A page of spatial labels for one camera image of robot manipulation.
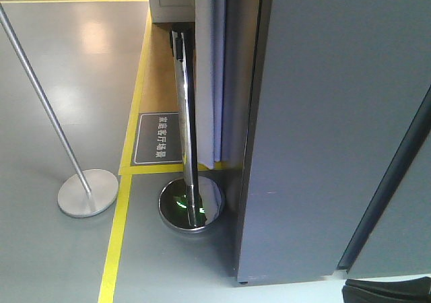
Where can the white fridge door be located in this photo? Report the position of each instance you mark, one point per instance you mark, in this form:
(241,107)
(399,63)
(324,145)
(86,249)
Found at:
(341,83)

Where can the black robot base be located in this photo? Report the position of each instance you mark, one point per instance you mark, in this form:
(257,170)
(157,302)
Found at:
(413,290)

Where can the dark grey fridge door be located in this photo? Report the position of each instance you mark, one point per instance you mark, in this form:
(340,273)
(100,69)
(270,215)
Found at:
(393,236)

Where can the black floor sign mat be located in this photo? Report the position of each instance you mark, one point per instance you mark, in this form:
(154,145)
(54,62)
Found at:
(157,140)

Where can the white curtain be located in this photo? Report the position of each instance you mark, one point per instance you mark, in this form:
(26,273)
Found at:
(210,21)

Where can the white cabinet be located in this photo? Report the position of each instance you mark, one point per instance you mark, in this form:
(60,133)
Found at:
(168,11)

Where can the chrome stanchion post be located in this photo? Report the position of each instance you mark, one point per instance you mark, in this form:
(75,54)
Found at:
(193,203)

